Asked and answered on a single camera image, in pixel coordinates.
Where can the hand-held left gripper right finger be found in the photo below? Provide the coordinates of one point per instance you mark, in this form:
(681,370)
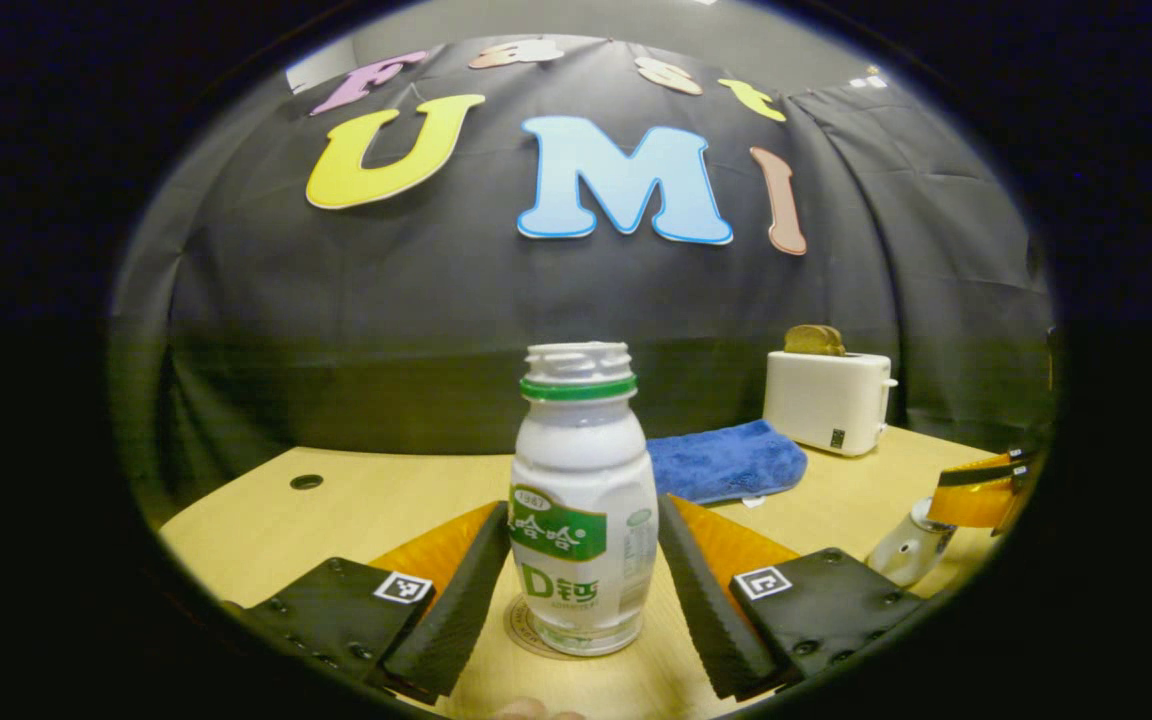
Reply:
(711,620)

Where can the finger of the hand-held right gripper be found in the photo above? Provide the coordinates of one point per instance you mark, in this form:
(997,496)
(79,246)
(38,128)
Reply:
(976,505)

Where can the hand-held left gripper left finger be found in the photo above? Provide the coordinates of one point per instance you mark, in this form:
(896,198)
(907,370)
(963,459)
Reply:
(456,610)

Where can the round beige coaster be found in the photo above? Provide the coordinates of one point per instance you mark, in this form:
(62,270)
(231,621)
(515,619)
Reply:
(518,628)

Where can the white blue-patterned teacup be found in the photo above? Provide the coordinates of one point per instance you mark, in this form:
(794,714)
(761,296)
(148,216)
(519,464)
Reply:
(901,555)

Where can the white plastic water bottle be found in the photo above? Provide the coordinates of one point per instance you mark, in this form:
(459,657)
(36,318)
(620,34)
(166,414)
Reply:
(581,500)

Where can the blue towel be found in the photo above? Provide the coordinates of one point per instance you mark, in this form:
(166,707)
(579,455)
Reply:
(726,460)

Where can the white toaster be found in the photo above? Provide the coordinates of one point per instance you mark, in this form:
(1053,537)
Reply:
(826,400)

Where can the black table grommet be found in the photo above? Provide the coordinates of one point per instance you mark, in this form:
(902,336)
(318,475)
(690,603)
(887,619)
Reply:
(306,482)

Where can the brown bread slice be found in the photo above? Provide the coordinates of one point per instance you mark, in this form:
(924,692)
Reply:
(814,340)

